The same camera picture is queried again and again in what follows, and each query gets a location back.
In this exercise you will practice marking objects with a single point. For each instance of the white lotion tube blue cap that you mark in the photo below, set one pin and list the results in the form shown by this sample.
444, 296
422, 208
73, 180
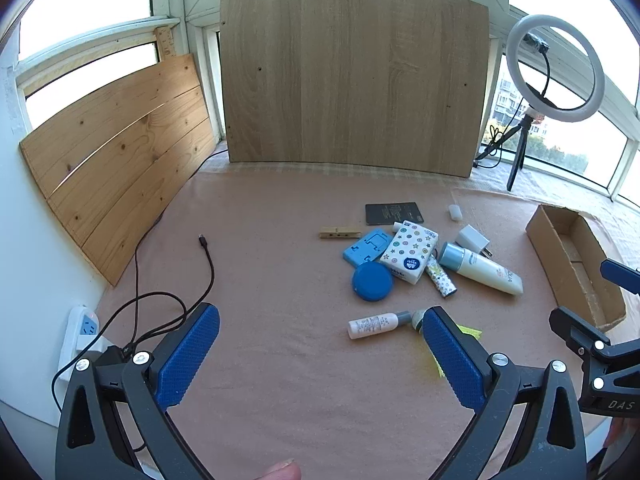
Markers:
485, 270

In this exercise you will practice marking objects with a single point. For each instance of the person's left hand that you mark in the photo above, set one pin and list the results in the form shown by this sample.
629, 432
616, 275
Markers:
277, 471

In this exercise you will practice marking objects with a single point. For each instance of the black card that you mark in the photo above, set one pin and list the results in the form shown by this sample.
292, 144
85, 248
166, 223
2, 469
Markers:
392, 211

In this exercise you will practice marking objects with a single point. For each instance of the white power strip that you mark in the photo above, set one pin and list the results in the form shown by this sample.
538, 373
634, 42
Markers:
80, 332

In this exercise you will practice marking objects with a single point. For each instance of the yellow green comb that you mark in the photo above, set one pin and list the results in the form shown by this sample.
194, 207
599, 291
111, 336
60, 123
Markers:
471, 332

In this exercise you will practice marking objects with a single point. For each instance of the small white bottle grey cap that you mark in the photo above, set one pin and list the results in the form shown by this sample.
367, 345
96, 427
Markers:
372, 325

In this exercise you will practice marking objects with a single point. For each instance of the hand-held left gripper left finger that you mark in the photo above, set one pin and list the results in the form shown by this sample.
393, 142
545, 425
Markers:
187, 355

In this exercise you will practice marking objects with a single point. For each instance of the wooden clothespin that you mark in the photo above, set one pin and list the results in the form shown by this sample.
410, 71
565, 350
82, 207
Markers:
340, 233

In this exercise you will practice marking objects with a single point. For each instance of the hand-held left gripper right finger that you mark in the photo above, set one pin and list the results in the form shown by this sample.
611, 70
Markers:
452, 360

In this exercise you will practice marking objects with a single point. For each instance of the patterned tube black end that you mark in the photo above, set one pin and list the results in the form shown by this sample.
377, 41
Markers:
440, 280

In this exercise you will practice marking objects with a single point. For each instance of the smiley print tissue pack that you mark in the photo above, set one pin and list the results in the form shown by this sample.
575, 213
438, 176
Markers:
407, 250

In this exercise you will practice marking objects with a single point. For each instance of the blue round case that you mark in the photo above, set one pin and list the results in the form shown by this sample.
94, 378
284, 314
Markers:
372, 282

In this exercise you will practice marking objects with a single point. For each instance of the pine slat board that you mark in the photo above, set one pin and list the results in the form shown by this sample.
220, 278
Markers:
125, 160

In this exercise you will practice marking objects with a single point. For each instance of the oak veneer board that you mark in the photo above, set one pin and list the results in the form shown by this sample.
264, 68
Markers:
350, 75

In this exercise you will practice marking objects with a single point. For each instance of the black webcam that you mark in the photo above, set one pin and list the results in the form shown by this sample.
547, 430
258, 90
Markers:
537, 42

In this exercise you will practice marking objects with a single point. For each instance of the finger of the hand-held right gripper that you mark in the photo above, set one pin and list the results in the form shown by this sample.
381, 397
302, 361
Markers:
575, 327
622, 276

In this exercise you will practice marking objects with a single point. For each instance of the white charger plug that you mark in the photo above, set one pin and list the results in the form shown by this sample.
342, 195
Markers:
470, 240

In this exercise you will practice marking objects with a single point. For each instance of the cardboard box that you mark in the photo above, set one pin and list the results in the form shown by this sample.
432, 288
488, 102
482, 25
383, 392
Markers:
567, 255

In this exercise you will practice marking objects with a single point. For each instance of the white translucent cap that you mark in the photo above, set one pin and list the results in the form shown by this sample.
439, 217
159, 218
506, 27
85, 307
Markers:
454, 212

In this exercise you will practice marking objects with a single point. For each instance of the black tripod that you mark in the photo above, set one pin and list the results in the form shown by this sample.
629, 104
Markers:
517, 157

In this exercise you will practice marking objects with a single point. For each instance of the blue phone stand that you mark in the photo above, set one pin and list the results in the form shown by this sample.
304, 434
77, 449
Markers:
362, 250

